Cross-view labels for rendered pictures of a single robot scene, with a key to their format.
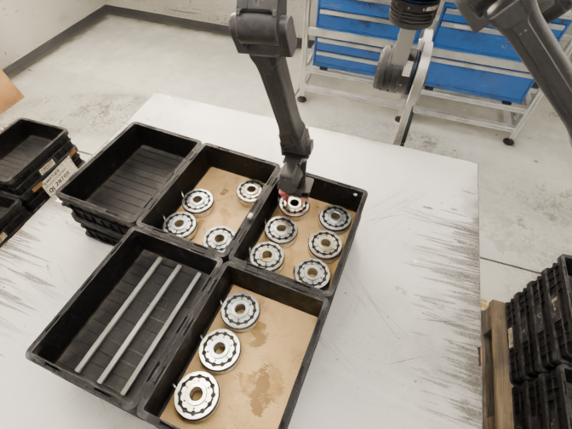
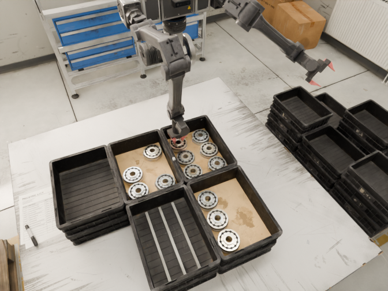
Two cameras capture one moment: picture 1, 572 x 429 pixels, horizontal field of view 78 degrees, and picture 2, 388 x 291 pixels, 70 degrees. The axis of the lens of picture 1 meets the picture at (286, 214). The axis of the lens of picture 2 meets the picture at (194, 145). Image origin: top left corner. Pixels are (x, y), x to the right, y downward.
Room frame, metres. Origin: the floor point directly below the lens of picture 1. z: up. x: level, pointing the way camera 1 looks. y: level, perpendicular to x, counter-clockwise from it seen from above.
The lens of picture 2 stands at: (-0.04, 0.63, 2.08)
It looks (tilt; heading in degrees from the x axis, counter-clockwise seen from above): 50 degrees down; 315
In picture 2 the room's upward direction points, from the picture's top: 1 degrees clockwise
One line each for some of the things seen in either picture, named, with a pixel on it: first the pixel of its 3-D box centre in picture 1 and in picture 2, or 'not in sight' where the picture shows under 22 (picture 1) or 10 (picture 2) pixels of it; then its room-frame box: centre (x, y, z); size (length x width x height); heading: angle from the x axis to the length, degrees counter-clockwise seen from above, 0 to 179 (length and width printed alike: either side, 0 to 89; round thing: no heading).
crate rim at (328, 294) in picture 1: (303, 224); (197, 146); (0.63, -0.05, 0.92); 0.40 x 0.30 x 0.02; 159
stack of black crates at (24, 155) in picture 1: (38, 179); not in sight; (1.29, 1.32, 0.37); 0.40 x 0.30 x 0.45; 163
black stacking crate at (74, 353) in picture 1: (140, 313); (171, 237); (0.37, 0.37, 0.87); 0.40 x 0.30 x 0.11; 159
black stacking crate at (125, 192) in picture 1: (139, 179); (88, 188); (0.85, 0.51, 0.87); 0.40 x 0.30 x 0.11; 159
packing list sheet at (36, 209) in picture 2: not in sight; (41, 213); (1.00, 0.75, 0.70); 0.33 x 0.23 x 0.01; 163
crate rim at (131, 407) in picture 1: (134, 305); (170, 232); (0.37, 0.37, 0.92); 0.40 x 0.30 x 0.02; 159
